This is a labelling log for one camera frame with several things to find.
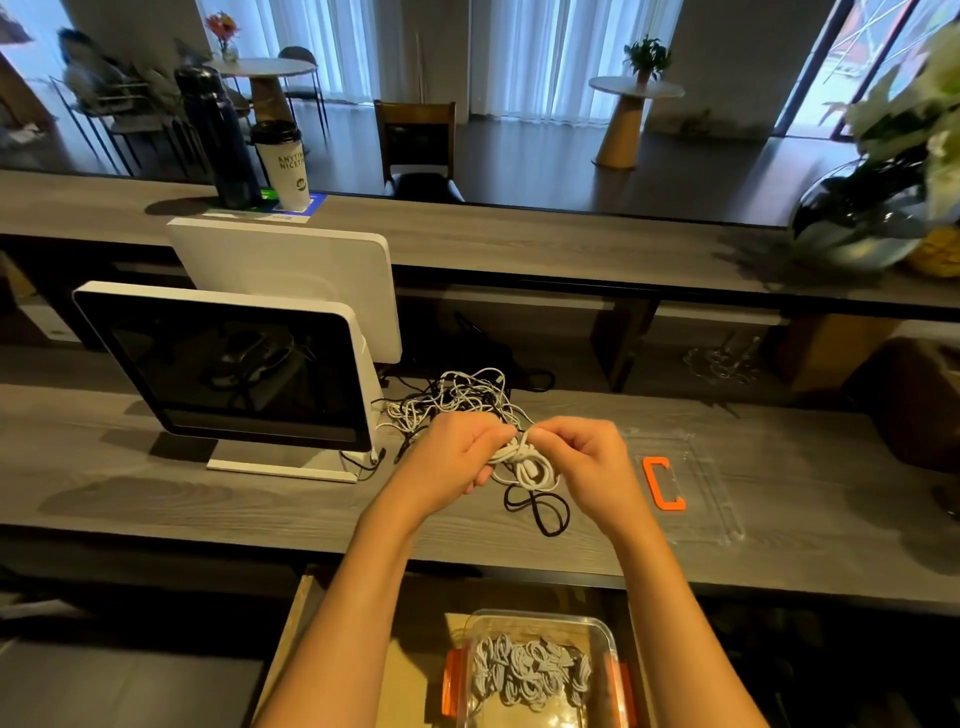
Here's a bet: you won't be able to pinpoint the person's right hand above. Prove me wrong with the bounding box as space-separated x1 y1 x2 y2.
527 416 655 543

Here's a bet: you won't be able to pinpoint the person's left hand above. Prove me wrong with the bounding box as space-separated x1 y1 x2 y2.
381 413 520 527

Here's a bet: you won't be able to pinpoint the white cable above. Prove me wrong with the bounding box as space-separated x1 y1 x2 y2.
489 429 562 495

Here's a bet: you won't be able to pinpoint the person's right forearm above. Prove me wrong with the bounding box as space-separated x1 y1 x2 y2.
609 516 770 728

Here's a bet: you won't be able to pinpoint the person's left forearm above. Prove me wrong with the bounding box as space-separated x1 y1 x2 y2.
253 498 423 728

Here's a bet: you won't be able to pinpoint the clear container lid orange clip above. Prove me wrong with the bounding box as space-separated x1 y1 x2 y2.
621 427 745 547

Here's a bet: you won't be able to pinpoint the clear plastic container orange clips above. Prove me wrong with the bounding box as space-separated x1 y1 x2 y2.
441 609 637 728

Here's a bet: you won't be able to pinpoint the white customer display screen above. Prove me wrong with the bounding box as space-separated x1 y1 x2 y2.
166 217 403 366

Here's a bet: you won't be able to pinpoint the wooden drawer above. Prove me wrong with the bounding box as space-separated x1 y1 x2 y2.
251 566 661 728

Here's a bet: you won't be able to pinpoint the white point-of-sale monitor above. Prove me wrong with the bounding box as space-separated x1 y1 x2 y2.
72 280 385 484

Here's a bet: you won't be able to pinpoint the wooden chair black cushion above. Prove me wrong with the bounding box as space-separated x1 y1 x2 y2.
373 99 466 205

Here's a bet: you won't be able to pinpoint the blue green card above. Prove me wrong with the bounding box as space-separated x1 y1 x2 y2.
202 191 329 225

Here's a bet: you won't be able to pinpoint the round white table wooden base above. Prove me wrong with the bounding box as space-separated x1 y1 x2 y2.
588 75 686 171

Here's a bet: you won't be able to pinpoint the white paper cup black lid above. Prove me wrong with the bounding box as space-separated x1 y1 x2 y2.
249 120 312 213

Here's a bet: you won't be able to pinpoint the white sheer curtains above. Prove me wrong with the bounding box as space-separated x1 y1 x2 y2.
196 0 685 125

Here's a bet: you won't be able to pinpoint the small potted green plant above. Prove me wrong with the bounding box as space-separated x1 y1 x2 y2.
622 34 673 88

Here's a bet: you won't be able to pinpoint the black metal chair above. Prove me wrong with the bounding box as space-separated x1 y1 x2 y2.
277 45 331 144

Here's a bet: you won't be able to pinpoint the black water bottle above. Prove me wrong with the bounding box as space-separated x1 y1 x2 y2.
174 64 264 211

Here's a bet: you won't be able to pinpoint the glass vase white flowers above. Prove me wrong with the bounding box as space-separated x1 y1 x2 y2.
789 22 960 273

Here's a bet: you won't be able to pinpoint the yellow object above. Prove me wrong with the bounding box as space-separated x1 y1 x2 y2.
906 225 960 279

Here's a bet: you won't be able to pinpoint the vase of pink flowers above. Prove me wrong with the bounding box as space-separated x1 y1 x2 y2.
204 11 241 64

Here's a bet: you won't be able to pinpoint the tangled pile of white cables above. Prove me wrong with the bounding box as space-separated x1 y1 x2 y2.
375 367 537 462

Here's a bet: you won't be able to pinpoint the black cable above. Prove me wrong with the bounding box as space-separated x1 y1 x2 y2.
502 483 573 539

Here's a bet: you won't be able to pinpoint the bundle of coiled white cables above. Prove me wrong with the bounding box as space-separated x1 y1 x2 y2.
468 633 594 714

